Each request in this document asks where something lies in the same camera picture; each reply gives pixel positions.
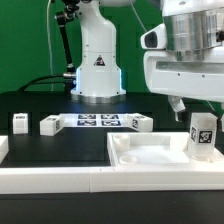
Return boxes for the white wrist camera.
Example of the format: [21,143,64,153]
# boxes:
[140,23,167,50]

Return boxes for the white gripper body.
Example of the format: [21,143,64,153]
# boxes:
[143,47,224,103]

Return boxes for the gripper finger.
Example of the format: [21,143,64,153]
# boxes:
[168,96,187,122]
[214,102,224,133]

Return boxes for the white square table top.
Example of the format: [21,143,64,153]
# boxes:
[107,132,224,166]

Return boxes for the white U-shaped obstacle fence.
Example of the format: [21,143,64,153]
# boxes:
[0,134,224,195]

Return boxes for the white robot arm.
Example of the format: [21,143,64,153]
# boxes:
[63,0,224,114]

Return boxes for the black cables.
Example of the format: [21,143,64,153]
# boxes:
[18,73,76,93]

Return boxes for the white base tag plate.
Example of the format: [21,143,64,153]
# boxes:
[61,113,129,127]

